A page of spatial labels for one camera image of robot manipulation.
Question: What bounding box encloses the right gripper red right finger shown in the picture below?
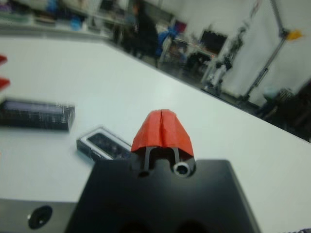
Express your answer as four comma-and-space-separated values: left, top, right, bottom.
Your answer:
160, 109, 195, 164

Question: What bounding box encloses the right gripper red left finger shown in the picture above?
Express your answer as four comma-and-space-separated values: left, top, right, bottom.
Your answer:
131, 109, 163, 172

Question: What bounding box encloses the shiny black box lid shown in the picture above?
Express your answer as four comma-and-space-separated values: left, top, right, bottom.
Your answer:
0, 98, 76, 132

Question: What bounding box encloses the black box with white insert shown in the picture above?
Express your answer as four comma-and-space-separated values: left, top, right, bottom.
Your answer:
76, 126, 134, 161

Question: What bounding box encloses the blue bag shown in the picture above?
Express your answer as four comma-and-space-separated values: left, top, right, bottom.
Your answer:
155, 26, 177, 58

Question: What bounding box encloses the black monitor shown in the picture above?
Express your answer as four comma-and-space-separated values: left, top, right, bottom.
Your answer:
200, 29, 228, 54

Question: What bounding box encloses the person in black coat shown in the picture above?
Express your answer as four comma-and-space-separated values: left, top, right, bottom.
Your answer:
120, 0, 159, 60

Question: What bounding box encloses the silver metal pole stand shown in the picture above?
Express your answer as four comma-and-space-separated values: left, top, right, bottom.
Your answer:
239, 0, 294, 104

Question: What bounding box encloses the yellow clamp on pole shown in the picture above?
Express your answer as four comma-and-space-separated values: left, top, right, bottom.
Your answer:
287, 29, 304, 41

